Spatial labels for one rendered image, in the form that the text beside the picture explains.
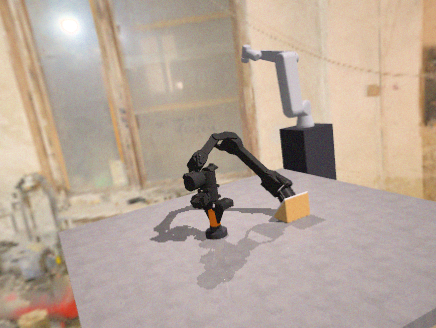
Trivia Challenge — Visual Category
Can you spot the orange knob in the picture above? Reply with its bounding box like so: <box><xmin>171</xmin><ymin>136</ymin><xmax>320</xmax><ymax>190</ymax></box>
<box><xmin>208</xmin><ymin>209</ymin><xmax>221</xmax><ymax>227</ymax></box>

